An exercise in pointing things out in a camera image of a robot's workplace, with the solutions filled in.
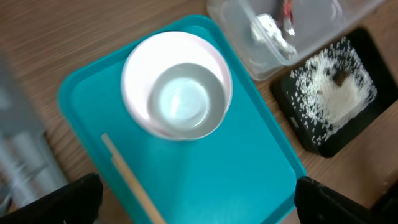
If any grey dishwasher rack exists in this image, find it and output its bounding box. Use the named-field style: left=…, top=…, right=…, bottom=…
left=1, top=55, right=68, bottom=217

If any large white plate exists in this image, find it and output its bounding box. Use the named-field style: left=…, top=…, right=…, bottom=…
left=121, top=31, right=231, bottom=141

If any clear plastic bin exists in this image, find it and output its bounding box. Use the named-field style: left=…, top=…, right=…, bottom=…
left=207, top=0, right=382, bottom=80

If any white rice heap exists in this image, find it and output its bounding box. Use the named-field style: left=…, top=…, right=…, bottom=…
left=288, top=37, right=378, bottom=146

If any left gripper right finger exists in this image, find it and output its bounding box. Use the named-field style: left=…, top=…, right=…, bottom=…
left=294, top=176, right=397, bottom=224

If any red snack wrapper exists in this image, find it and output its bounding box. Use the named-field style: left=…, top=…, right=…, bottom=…
left=279, top=0, right=295, bottom=36

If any white tissue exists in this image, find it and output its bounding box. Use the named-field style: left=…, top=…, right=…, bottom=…
left=257, top=14, right=297, bottom=57

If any wooden chopstick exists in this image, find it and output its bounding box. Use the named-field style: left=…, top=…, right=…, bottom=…
left=101, top=133, right=123, bottom=161
left=112, top=154, right=167, bottom=224

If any wooden chopstick right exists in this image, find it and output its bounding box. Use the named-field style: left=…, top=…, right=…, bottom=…
left=101, top=133, right=123, bottom=161

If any wooden chopstick left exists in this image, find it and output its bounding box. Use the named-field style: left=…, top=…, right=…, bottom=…
left=112, top=154, right=167, bottom=224

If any grey bowl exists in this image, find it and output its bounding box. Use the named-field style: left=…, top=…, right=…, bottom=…
left=148, top=63, right=233, bottom=140

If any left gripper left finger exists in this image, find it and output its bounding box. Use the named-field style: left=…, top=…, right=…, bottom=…
left=1, top=173, right=103, bottom=224

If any black tray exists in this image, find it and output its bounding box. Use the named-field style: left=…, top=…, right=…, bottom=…
left=271, top=28, right=397, bottom=158

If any brown food scrap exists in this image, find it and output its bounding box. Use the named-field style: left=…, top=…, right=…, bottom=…
left=332, top=70, right=351, bottom=87

